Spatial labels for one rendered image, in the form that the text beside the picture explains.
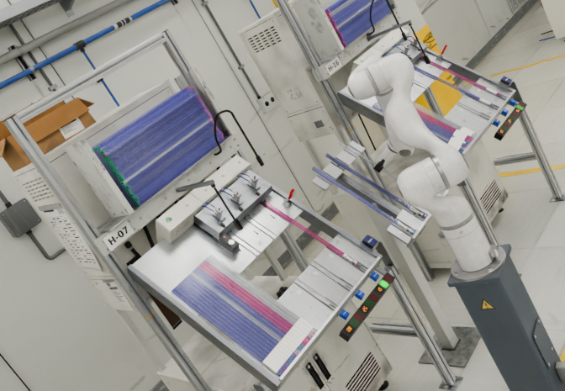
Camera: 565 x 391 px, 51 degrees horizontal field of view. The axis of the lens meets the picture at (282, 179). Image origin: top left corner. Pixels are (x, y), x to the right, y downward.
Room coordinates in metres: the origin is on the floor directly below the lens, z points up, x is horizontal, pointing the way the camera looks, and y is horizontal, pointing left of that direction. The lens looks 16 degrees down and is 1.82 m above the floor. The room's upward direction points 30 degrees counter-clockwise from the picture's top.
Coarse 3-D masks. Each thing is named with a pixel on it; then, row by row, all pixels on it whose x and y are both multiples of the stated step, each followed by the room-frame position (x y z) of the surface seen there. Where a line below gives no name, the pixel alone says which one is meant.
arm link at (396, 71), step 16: (384, 64) 1.98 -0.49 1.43; (400, 64) 1.95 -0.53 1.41; (384, 80) 1.97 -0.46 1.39; (400, 80) 1.93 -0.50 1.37; (400, 96) 1.91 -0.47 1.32; (400, 112) 1.89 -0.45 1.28; (416, 112) 1.90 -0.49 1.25; (400, 128) 1.88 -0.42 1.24; (416, 128) 1.85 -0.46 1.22; (416, 144) 1.85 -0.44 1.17; (432, 144) 1.81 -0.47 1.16; (432, 160) 1.79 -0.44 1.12; (448, 160) 1.76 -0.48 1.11; (464, 160) 1.76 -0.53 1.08; (448, 176) 1.75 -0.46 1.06; (464, 176) 1.75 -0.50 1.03
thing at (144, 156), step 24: (192, 96) 2.50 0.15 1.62; (144, 120) 2.35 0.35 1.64; (168, 120) 2.41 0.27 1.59; (192, 120) 2.46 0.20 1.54; (120, 144) 2.27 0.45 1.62; (144, 144) 2.32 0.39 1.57; (168, 144) 2.37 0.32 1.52; (192, 144) 2.43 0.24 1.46; (216, 144) 2.49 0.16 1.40; (120, 168) 2.23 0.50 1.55; (144, 168) 2.28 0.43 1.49; (168, 168) 2.34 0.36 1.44; (144, 192) 2.25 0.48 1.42
